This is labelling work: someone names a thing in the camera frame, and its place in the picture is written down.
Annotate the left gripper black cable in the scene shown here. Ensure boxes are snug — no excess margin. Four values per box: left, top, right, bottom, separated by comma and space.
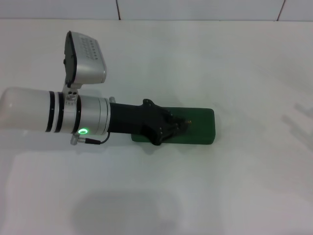
77, 131, 110, 145

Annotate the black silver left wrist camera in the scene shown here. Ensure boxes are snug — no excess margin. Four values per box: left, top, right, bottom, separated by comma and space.
63, 30, 108, 89

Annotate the green glasses case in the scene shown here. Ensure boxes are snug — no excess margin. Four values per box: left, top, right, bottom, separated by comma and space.
131, 106, 216, 145

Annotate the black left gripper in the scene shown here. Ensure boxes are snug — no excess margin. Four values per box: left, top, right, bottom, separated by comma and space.
109, 98, 189, 147

